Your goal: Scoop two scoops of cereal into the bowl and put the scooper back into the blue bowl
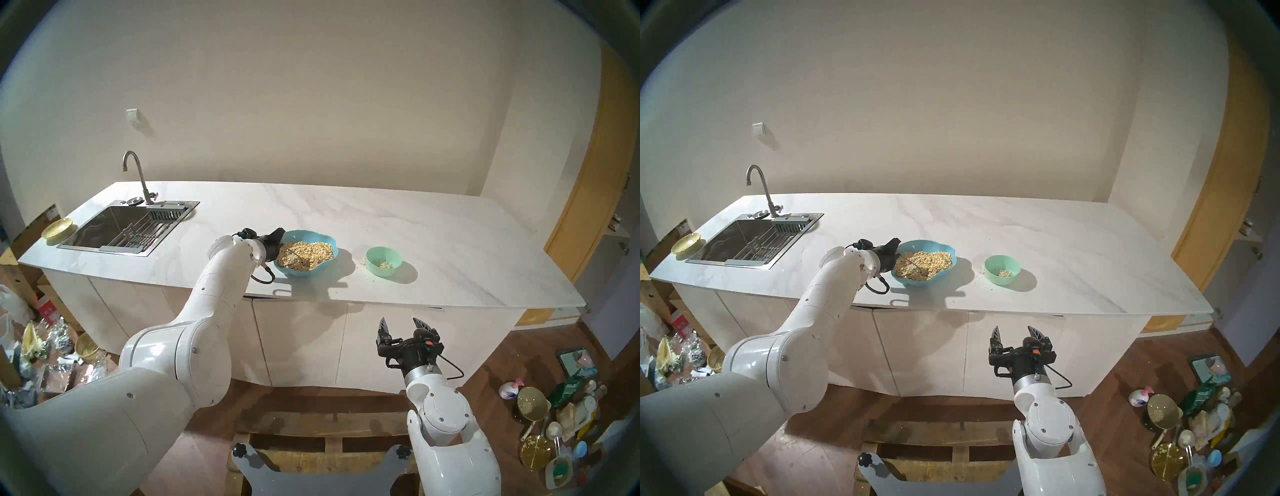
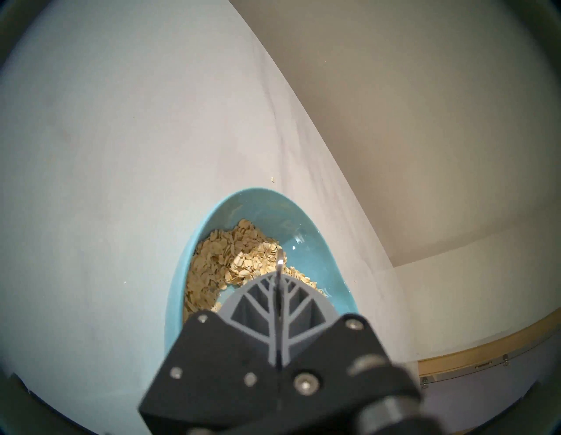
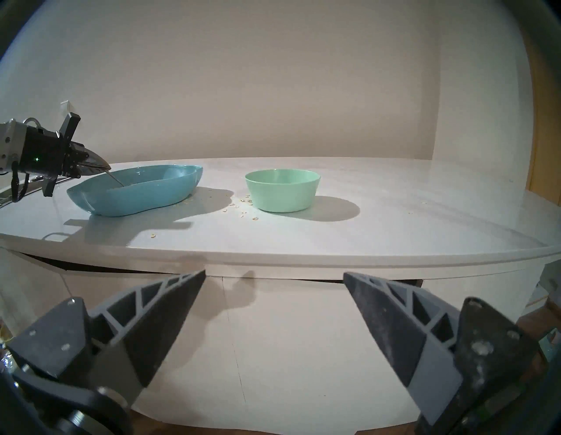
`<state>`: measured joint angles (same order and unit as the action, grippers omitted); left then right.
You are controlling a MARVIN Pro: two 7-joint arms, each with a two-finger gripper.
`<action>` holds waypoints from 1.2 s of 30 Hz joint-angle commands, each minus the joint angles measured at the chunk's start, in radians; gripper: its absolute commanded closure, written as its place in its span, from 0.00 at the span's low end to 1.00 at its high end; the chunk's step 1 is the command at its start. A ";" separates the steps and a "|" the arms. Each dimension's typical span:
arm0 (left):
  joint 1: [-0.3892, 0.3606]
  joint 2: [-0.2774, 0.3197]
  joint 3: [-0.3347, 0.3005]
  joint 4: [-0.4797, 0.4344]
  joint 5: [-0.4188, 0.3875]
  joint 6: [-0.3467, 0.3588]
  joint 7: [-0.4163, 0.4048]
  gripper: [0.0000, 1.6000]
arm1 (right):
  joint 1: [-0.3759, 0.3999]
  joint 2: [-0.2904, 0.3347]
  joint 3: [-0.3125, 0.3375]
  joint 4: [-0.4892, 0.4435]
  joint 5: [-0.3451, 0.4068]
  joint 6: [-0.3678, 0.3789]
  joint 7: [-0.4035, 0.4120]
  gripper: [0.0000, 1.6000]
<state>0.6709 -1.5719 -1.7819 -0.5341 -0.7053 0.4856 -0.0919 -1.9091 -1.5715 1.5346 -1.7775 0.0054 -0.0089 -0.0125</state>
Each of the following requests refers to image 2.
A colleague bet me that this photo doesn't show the large oat flake pile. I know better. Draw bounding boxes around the large oat flake pile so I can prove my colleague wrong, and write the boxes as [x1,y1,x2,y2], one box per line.
[183,219,327,323]

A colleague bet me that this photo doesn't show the blue flower-shaped bowl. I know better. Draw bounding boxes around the blue flower-shaped bowl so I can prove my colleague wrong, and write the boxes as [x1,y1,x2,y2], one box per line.
[164,188,359,356]

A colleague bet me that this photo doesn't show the metal spoon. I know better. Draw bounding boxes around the metal spoon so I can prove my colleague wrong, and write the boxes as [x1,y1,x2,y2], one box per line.
[273,250,286,369]

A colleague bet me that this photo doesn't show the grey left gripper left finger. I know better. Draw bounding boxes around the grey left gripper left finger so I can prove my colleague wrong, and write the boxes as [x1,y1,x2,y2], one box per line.
[138,274,281,435]

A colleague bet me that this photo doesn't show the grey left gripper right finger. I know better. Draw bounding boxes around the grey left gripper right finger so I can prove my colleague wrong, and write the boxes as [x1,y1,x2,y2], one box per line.
[280,274,423,435]

